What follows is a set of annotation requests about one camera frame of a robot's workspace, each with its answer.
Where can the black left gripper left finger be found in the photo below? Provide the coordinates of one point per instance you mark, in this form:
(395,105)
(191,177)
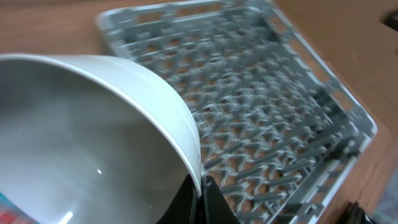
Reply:
(183,208)

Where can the grey dishwasher rack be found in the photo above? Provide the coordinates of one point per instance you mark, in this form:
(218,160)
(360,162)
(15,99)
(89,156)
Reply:
(279,132)

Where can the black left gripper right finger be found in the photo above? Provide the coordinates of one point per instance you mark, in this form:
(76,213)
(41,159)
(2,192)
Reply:
(215,208)

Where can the teal serving tray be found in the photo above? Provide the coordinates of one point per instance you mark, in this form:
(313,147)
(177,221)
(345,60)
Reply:
(11,214)

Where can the grey bowl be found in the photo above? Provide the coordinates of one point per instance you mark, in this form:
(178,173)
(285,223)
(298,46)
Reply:
(93,139)

